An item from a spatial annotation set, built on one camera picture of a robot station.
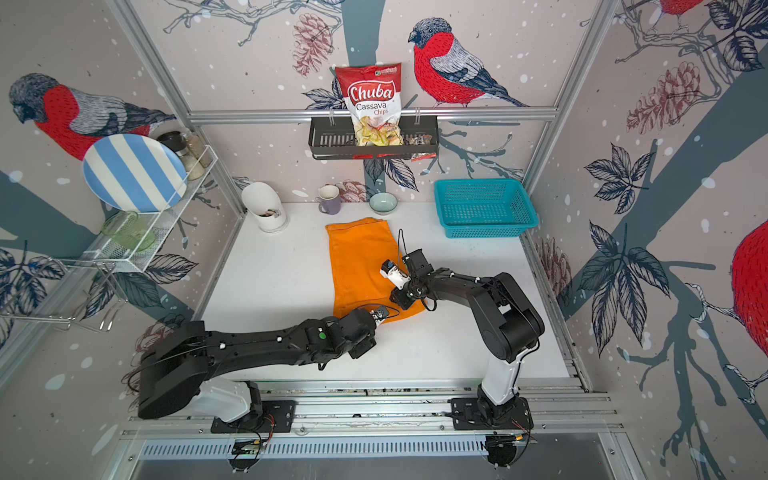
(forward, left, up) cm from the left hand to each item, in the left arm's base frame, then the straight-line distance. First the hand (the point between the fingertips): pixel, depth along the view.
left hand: (371, 323), depth 84 cm
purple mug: (+51, +19, +2) cm, 54 cm away
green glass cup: (+11, +56, +29) cm, 64 cm away
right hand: (+13, -7, -5) cm, 15 cm away
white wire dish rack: (+5, +57, +28) cm, 64 cm away
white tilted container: (+43, +41, +6) cm, 60 cm away
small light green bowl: (+52, -2, -3) cm, 52 cm away
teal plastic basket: (+53, -44, -7) cm, 69 cm away
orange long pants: (+30, +7, -4) cm, 31 cm away
